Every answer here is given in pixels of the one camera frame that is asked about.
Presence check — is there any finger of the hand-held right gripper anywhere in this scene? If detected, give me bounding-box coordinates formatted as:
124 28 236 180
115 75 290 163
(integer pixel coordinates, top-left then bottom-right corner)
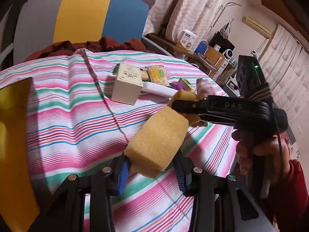
172 96 210 114

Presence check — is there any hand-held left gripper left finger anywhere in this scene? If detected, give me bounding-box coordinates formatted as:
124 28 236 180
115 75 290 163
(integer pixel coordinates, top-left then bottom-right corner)
29 155 132 232

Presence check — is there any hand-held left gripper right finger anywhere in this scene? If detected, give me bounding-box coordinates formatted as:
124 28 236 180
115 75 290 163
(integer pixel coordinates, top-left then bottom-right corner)
172 150 273 232

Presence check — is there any small yellow sponge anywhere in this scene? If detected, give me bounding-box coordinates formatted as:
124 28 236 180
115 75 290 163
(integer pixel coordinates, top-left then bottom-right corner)
168 89 205 126

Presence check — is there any pink fluffy cloth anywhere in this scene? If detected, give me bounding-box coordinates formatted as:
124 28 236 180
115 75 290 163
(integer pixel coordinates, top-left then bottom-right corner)
196 78 215 99

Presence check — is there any white sponge block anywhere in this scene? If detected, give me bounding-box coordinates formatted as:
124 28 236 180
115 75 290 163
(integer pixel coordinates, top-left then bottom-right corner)
141 81 179 99

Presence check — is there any large yellow sponge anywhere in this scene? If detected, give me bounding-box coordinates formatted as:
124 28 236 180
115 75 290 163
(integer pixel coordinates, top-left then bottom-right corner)
124 108 189 179

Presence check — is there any cream carton box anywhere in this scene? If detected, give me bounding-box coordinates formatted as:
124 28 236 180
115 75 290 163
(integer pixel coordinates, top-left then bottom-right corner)
111 63 143 105

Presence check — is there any gold box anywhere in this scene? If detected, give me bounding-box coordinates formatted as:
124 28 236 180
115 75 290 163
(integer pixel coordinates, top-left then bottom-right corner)
0 77 40 232

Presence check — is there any person's right forearm red sleeve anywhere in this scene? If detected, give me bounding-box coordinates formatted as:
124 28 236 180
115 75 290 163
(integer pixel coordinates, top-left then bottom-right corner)
261 159 309 223

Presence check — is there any person's right hand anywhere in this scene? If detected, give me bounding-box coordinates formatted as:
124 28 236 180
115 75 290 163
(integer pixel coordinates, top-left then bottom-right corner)
232 128 290 189

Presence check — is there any small green yellow box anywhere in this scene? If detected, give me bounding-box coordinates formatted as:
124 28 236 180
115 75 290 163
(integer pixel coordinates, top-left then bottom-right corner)
178 77 196 93

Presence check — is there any yellow snack packet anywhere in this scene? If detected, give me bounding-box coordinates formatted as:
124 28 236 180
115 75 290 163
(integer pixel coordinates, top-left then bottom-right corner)
147 66 169 87

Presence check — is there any wooden desk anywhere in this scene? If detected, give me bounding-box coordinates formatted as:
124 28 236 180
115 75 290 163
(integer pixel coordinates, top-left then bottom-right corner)
145 32 232 78

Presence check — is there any toothpick packet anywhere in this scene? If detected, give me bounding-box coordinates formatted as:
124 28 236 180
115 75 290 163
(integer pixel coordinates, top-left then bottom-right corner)
115 63 149 82

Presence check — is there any blue container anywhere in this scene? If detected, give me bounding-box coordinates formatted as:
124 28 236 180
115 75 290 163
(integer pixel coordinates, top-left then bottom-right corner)
195 40 208 55

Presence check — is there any white round speaker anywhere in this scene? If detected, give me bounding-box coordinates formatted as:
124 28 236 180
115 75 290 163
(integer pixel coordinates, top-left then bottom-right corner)
223 49 236 61

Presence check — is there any white box blue label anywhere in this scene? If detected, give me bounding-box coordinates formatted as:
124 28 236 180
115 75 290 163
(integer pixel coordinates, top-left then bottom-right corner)
178 30 198 51

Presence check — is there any pink green striped cloth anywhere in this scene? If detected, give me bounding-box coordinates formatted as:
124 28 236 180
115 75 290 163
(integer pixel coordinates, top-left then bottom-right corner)
0 49 242 232

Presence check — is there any black box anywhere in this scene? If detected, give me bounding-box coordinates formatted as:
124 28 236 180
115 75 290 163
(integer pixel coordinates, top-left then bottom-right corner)
209 32 235 54

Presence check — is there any dark red cloth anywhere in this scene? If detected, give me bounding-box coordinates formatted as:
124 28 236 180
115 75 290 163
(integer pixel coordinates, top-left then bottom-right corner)
23 37 160 62

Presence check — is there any metal hanger stand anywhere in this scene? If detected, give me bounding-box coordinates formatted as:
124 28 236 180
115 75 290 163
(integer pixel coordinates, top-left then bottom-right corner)
210 2 242 29

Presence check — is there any grey yellow blue chair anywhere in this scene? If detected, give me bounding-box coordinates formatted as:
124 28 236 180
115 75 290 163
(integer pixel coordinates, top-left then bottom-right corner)
13 0 174 66

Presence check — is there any wall air conditioner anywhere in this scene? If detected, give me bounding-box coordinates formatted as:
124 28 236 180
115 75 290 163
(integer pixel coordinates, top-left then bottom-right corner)
243 16 278 39

